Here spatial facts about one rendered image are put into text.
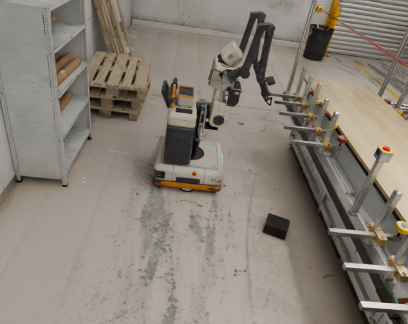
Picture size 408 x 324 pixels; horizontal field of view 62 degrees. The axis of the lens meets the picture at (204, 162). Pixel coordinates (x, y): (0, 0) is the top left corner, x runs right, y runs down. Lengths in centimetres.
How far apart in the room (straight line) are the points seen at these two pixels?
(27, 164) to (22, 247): 80
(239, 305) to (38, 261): 147
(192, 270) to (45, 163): 159
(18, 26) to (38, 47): 18
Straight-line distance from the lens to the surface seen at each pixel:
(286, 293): 280
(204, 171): 322
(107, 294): 259
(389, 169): 282
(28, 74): 295
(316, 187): 364
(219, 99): 311
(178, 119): 296
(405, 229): 227
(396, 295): 213
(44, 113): 305
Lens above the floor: 213
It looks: 34 degrees down
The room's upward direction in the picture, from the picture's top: 10 degrees clockwise
